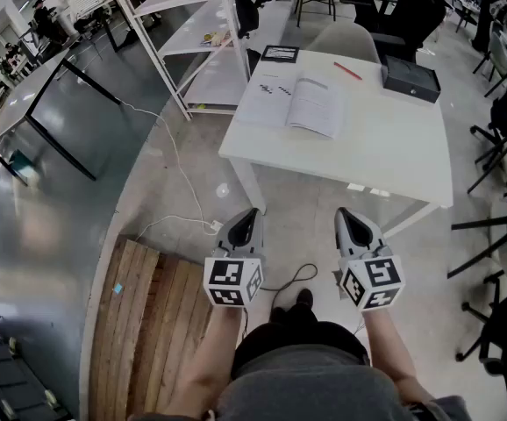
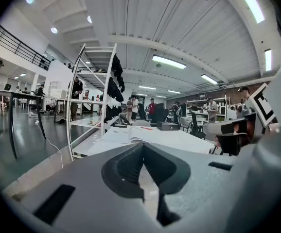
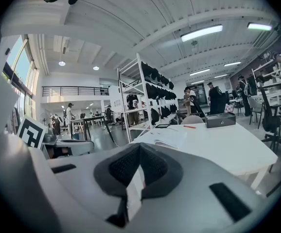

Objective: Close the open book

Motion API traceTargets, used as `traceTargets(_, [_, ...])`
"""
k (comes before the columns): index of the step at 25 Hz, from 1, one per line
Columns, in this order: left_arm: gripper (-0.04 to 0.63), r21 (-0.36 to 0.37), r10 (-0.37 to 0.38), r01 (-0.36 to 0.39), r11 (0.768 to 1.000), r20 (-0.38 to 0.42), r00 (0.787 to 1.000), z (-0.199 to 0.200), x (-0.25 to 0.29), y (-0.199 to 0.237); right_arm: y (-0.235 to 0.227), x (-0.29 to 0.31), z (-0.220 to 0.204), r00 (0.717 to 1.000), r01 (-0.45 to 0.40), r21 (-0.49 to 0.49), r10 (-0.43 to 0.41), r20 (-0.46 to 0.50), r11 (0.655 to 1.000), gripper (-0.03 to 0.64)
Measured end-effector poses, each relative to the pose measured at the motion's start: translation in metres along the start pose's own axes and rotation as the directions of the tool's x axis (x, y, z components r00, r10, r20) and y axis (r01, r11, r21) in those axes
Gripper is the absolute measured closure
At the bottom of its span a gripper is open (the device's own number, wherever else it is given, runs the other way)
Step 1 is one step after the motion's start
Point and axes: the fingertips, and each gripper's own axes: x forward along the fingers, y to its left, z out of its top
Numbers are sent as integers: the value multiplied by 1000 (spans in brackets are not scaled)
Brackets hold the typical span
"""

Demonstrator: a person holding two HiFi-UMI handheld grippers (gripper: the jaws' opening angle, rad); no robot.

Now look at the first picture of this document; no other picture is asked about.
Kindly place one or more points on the black box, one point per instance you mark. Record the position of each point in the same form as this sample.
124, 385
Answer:
411, 79

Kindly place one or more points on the black wheeled case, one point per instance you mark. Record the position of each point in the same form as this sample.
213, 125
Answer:
12, 380

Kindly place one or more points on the person's black shorts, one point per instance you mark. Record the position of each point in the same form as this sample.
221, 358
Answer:
297, 331

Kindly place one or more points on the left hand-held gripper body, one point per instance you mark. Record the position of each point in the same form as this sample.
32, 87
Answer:
227, 279

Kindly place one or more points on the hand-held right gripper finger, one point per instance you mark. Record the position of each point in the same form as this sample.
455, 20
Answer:
375, 235
341, 235

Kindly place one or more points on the white power strip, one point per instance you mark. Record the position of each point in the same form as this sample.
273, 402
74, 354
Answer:
216, 225

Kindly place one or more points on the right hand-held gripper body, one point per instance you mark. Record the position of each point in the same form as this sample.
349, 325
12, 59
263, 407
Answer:
380, 274

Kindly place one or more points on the wooden pallet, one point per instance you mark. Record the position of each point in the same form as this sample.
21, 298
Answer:
122, 344

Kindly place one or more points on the black-legged grey table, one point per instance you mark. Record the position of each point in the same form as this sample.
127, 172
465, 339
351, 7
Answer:
16, 103

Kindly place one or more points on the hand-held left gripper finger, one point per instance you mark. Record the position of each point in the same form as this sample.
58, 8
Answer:
223, 233
259, 235

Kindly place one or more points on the red pen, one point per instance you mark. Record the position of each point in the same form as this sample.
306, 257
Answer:
347, 71

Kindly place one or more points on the person's grey shirt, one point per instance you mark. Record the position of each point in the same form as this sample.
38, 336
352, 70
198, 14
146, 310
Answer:
306, 388

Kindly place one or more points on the person's black shoe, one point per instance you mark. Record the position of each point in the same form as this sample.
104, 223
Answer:
304, 298

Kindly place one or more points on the white metal shelving rack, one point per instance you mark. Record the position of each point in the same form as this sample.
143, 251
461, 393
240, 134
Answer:
218, 81

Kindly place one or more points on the person's left forearm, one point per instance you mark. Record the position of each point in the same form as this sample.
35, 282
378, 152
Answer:
201, 366

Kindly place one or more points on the teal box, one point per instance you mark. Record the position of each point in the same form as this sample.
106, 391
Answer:
23, 162

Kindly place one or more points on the person's right forearm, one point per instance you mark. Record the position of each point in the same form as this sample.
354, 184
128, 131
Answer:
389, 349

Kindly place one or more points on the black framed picture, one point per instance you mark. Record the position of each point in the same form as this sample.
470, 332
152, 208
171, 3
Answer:
280, 54

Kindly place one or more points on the yellow items on shelf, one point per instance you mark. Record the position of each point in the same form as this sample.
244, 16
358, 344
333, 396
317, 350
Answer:
216, 38

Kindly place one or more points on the white booklet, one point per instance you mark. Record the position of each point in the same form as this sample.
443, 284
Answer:
315, 103

